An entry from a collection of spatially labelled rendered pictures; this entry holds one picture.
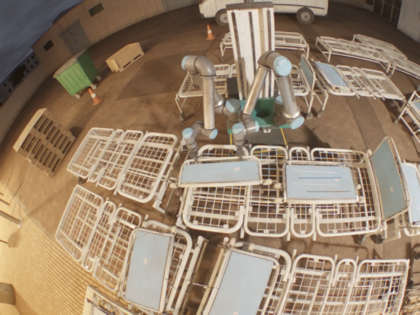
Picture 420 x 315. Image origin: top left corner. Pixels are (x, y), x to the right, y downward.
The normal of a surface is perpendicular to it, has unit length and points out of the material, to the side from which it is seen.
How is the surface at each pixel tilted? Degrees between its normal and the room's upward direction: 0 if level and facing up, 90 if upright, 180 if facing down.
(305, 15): 90
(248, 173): 1
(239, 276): 8
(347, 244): 0
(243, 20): 90
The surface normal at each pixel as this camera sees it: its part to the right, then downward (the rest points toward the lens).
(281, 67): 0.22, 0.71
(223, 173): -0.20, -0.55
